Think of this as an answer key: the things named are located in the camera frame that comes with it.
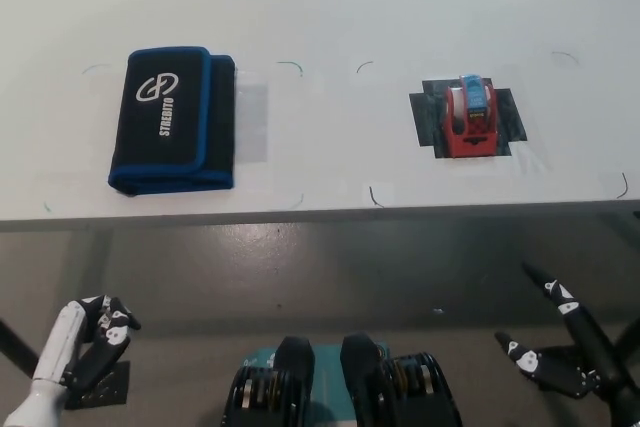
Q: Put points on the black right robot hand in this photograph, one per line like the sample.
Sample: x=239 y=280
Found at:
x=580 y=332

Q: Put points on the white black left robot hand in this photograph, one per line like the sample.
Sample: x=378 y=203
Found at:
x=62 y=342

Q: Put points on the red tape dispenser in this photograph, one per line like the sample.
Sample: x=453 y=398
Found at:
x=470 y=143

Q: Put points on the black blue-edged notebook pouch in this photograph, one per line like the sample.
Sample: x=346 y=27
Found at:
x=165 y=122

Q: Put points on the black tape patch marker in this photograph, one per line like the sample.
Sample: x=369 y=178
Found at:
x=425 y=117

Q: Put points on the clear tape strip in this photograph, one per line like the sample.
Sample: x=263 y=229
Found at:
x=252 y=122

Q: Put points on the dark table leg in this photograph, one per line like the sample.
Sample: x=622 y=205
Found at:
x=17 y=347
x=629 y=339

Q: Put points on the black floor plate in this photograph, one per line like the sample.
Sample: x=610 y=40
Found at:
x=107 y=387

